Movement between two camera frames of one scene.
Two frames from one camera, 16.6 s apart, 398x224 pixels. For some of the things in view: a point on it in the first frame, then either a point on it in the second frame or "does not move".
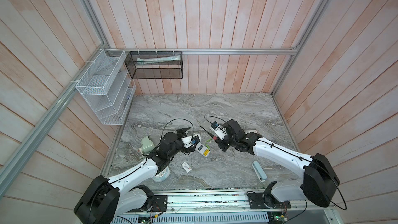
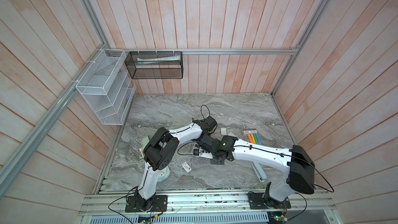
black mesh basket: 155,65 does not move
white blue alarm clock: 161,176 does not move
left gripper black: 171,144 to 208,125
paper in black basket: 151,60 does not move
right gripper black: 222,146 to 215,161
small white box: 186,167 does not move
